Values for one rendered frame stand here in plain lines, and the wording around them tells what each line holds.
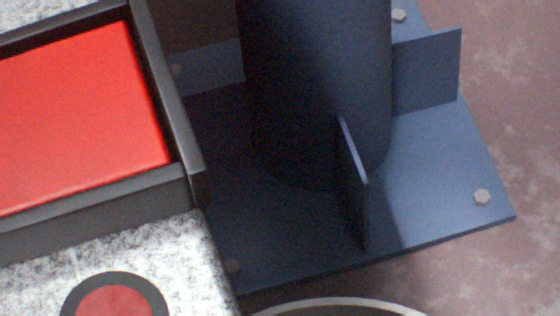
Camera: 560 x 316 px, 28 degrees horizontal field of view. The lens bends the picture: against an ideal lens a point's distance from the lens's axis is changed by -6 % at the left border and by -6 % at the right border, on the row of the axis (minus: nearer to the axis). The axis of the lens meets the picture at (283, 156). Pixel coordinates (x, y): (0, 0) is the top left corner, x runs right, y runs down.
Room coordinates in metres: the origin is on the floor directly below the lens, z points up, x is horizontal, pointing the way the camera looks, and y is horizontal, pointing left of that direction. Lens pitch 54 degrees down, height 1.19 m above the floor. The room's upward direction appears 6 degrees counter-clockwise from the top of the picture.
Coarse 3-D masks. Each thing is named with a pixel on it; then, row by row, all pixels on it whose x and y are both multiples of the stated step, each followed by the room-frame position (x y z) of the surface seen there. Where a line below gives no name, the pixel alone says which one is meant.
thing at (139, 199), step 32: (128, 0) 0.26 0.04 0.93; (32, 32) 0.25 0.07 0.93; (64, 32) 0.25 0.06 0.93; (160, 64) 0.23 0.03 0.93; (160, 96) 0.22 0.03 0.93; (192, 128) 0.20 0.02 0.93; (192, 160) 0.19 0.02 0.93; (96, 192) 0.18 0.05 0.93; (128, 192) 0.18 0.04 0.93; (160, 192) 0.19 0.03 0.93; (192, 192) 0.19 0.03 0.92; (0, 224) 0.18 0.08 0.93; (32, 224) 0.18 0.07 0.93; (64, 224) 0.18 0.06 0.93; (96, 224) 0.18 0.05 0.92; (128, 224) 0.18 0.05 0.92; (0, 256) 0.17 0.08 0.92; (32, 256) 0.18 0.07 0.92
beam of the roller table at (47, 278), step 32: (0, 0) 0.28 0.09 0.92; (32, 0) 0.28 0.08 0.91; (64, 0) 0.28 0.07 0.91; (96, 0) 0.28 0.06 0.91; (0, 32) 0.27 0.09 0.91; (160, 224) 0.18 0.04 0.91; (192, 224) 0.18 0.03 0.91; (64, 256) 0.18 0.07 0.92; (96, 256) 0.17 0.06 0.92; (128, 256) 0.17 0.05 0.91; (160, 256) 0.17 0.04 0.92; (192, 256) 0.17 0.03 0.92; (0, 288) 0.17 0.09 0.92; (32, 288) 0.17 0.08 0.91; (64, 288) 0.16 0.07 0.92; (160, 288) 0.16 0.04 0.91; (192, 288) 0.16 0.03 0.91; (224, 288) 0.16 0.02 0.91
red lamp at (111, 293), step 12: (108, 288) 0.16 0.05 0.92; (120, 288) 0.16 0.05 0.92; (84, 300) 0.16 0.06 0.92; (96, 300) 0.16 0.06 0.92; (108, 300) 0.16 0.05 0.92; (120, 300) 0.16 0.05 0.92; (132, 300) 0.16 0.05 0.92; (144, 300) 0.16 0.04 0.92; (84, 312) 0.16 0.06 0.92; (96, 312) 0.16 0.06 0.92; (108, 312) 0.16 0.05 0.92; (120, 312) 0.16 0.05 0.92; (132, 312) 0.16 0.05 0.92; (144, 312) 0.16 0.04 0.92
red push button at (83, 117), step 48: (48, 48) 0.24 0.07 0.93; (96, 48) 0.24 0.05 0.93; (0, 96) 0.23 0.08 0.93; (48, 96) 0.22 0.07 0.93; (96, 96) 0.22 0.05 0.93; (144, 96) 0.22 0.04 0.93; (0, 144) 0.21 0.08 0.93; (48, 144) 0.21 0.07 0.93; (96, 144) 0.20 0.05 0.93; (144, 144) 0.20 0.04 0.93; (0, 192) 0.19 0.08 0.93; (48, 192) 0.19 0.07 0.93
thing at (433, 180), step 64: (256, 0) 0.83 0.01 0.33; (320, 0) 0.80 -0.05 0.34; (384, 0) 0.84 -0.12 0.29; (192, 64) 1.02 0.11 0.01; (256, 64) 0.84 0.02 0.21; (320, 64) 0.80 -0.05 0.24; (384, 64) 0.84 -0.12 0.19; (448, 64) 0.92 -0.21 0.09; (256, 128) 0.85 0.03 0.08; (320, 128) 0.80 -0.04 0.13; (384, 128) 0.84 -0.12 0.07; (448, 128) 0.88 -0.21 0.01; (256, 192) 0.81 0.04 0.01; (320, 192) 0.80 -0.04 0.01; (384, 192) 0.79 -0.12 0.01; (448, 192) 0.78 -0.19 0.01; (256, 256) 0.72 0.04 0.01; (320, 256) 0.71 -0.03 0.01; (384, 256) 0.70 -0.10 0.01
